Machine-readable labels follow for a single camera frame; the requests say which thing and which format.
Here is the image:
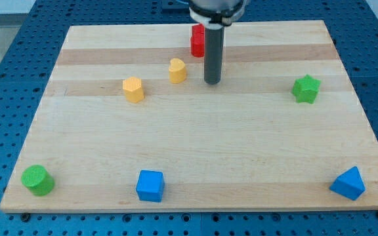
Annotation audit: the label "blue triangular prism block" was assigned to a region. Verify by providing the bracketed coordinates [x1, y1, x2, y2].
[329, 166, 366, 201]

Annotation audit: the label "green cylinder block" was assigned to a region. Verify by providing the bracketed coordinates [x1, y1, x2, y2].
[20, 165, 55, 197]

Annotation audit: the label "red block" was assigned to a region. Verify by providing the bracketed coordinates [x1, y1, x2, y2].
[190, 24, 205, 58]

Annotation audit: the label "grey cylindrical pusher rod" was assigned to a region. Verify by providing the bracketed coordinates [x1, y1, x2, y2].
[204, 28, 224, 85]

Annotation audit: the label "yellow heart block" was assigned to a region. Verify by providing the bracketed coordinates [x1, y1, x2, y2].
[169, 58, 187, 84]

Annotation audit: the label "blue cube block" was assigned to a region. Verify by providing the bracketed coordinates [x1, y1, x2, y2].
[136, 170, 165, 202]

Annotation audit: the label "green star block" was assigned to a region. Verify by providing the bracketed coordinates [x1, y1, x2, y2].
[291, 74, 321, 104]

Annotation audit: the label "yellow hexagon block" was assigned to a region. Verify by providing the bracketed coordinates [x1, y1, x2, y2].
[122, 77, 144, 103]

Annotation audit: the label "wooden board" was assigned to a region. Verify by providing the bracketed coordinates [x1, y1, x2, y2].
[0, 20, 378, 213]

